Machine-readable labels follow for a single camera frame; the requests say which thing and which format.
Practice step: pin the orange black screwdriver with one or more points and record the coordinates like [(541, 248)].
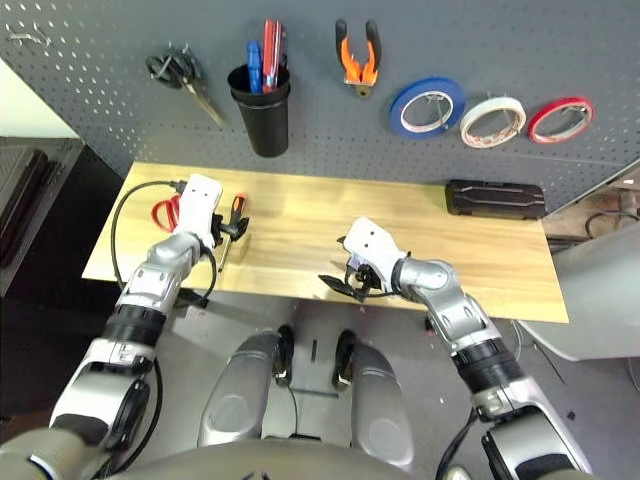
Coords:
[(238, 207)]

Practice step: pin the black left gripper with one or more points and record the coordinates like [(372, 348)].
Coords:
[(222, 232)]

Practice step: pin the black cabinet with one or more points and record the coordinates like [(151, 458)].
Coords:
[(50, 325)]

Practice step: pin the silver robot leg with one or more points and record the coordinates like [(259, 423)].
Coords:
[(235, 390), (380, 400)]

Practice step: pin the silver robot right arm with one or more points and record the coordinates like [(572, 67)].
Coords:
[(440, 280)]

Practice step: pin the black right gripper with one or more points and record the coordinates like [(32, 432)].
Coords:
[(367, 280)]

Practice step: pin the grey metal pegboard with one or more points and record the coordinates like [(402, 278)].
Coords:
[(325, 140)]

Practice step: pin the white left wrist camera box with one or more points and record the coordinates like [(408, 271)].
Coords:
[(200, 205)]

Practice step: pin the light grey housing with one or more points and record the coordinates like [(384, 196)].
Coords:
[(600, 300)]

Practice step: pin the grey robot torso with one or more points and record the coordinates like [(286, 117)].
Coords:
[(260, 460)]

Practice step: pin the black tool case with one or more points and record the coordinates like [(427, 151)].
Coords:
[(495, 200)]

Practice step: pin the red tape roll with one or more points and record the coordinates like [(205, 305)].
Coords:
[(555, 104)]

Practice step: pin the silver metal peg hook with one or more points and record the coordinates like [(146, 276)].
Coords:
[(575, 111), (439, 107), (506, 117), (167, 62)]

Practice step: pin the silver double prong hook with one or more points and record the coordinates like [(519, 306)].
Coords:
[(22, 36)]

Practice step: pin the black plastic cup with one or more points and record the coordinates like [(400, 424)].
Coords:
[(265, 130)]

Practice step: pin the orange black pliers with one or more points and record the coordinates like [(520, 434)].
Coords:
[(350, 65)]

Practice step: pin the white tape roll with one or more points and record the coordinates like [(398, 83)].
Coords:
[(467, 132)]

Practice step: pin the silver robot right leg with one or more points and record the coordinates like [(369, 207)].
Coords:
[(380, 400)]

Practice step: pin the black ribbed hard case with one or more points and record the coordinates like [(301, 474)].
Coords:
[(20, 200)]

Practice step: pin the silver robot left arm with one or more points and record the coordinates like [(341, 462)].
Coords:
[(165, 260)]

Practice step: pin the blue tape roll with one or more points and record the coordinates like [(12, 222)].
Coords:
[(397, 117)]

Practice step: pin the silver robot left leg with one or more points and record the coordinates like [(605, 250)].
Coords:
[(235, 390)]

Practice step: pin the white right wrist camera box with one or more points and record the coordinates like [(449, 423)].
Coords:
[(372, 242)]

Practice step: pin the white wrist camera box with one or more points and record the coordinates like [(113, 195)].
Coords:
[(200, 205), (372, 242)]

